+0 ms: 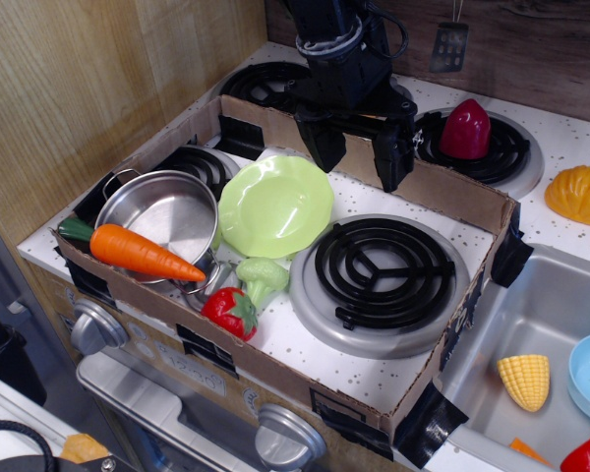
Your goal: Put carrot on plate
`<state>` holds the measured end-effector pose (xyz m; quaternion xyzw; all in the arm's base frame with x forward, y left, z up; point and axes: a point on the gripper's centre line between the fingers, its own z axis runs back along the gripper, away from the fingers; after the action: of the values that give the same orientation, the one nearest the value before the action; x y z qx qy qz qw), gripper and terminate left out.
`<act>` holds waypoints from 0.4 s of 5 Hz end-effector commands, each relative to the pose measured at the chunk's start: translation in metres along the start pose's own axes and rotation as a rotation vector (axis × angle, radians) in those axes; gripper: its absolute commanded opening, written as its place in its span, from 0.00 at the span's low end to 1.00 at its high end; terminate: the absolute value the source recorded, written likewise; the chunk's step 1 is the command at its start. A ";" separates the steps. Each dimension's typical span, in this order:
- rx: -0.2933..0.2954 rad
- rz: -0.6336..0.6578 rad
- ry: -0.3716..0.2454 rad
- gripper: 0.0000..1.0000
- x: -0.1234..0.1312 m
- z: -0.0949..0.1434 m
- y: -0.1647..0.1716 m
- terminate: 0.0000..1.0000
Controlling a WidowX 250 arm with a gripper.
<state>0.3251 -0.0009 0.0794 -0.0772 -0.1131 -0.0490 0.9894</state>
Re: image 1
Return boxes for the light green plastic plate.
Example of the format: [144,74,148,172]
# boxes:
[218,155,334,259]

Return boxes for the black burner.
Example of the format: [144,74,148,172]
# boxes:
[416,107,544,200]
[217,61,311,114]
[153,145,240,202]
[289,214,470,360]

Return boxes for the stainless steel pot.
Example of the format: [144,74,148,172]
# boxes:
[95,170,222,295]

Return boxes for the front left black burner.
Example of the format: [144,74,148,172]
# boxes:
[153,145,240,202]

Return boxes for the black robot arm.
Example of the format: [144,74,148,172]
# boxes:
[286,1,417,193]

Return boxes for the left silver stove knob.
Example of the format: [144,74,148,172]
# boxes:
[70,299,129,356]

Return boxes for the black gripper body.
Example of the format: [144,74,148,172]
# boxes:
[287,44,417,135]

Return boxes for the yellow toy corn piece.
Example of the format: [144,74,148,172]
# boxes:
[497,354,551,413]

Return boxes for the black cable bottom left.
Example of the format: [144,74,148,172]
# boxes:
[0,420,56,472]

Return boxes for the yellow toy squash half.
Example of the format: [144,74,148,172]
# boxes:
[544,165,590,225]

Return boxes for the red toy strawberry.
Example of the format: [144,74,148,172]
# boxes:
[201,287,258,341]

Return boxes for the orange plastic toy carrot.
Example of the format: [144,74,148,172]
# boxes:
[58,218,207,282]

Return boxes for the green toy broccoli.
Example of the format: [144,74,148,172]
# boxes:
[236,258,289,309]

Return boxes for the metal toy spatula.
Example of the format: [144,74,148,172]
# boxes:
[429,0,470,74]

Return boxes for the silver stove knob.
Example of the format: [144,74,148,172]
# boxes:
[255,403,326,471]
[70,299,129,356]

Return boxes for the back left black burner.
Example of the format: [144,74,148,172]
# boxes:
[217,61,311,114]

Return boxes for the orange toy piece in sink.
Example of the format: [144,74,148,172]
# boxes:
[509,438,552,467]

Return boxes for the back right black burner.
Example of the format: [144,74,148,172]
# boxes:
[416,107,544,200]

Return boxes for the silver oven door handle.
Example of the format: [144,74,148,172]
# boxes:
[77,353,256,471]

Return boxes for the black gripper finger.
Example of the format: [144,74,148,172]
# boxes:
[373,118,415,193]
[294,111,346,173]

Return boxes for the brown cardboard fence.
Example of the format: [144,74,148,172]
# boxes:
[52,93,535,470]

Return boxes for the dark red toy pepper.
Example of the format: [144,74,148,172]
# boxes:
[439,98,492,160]

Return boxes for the front right black burner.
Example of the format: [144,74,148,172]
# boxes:
[289,214,470,360]

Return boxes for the right silver stove knob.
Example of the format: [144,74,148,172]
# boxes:
[255,403,326,471]

